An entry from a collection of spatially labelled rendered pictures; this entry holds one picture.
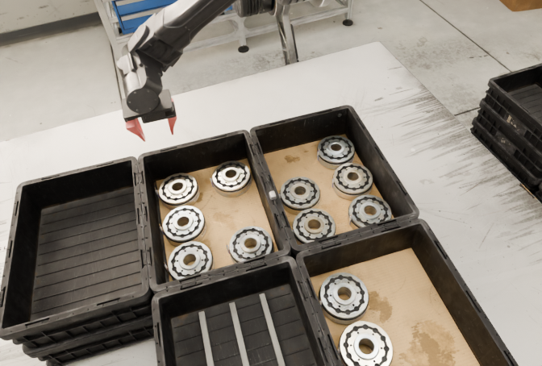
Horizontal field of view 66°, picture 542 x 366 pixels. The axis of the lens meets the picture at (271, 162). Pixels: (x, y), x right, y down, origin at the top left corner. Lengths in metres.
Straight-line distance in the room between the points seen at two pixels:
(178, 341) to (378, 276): 0.45
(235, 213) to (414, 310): 0.47
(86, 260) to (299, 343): 0.54
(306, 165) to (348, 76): 0.61
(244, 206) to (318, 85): 0.71
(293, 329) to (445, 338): 0.31
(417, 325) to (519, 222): 0.51
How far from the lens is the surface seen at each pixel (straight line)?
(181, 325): 0.98
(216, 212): 1.10
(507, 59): 3.26
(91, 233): 1.17
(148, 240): 0.97
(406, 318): 0.98
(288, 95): 1.60
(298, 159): 1.19
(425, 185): 1.35
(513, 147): 1.98
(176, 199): 1.11
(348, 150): 1.18
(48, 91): 3.24
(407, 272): 1.02
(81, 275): 1.11
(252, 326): 0.95
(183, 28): 0.79
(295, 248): 0.91
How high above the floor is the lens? 1.72
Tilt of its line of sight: 49 degrees down
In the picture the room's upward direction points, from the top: 5 degrees counter-clockwise
